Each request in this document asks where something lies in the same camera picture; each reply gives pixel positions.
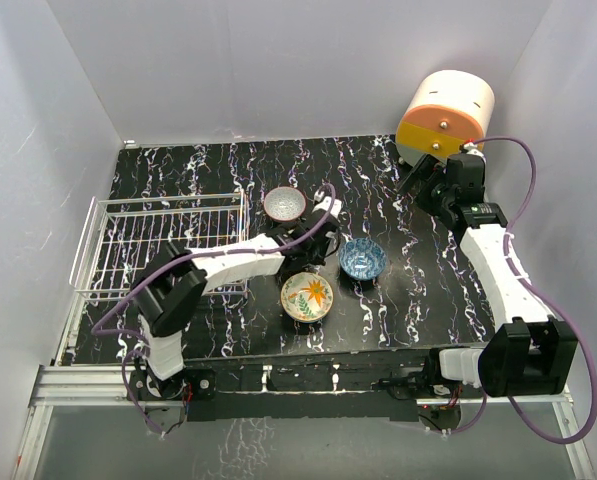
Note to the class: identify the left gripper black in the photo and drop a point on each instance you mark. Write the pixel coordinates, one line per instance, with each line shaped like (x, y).
(318, 259)

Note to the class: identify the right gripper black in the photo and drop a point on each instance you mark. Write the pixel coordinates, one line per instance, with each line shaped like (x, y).
(422, 170)

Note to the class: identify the grey bowl red rim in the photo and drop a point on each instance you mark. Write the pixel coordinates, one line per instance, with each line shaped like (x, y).
(284, 204)

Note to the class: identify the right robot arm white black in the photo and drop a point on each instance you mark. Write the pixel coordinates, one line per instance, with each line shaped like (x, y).
(531, 351)

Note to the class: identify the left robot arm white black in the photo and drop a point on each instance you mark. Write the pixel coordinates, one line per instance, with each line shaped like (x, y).
(174, 282)

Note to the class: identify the orange flower bowl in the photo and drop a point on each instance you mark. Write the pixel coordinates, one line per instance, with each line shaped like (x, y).
(306, 297)

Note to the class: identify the blue patterned bowl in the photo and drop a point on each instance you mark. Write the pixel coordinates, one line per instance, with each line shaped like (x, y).
(362, 259)

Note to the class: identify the round pastel drawer cabinet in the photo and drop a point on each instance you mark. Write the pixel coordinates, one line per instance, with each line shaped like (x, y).
(448, 108)

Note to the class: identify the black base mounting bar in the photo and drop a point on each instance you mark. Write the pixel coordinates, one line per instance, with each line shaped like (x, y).
(203, 401)

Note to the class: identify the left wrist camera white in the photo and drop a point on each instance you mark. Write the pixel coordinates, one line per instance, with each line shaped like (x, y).
(326, 203)

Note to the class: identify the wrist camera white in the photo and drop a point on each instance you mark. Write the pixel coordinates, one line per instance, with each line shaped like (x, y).
(470, 147)
(326, 203)

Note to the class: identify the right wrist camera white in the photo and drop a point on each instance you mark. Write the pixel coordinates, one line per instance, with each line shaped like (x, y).
(470, 147)

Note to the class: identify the white wire dish rack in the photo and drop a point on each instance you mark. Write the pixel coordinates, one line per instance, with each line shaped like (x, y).
(121, 237)

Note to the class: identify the aluminium frame rail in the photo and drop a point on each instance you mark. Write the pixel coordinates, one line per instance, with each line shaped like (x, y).
(87, 406)

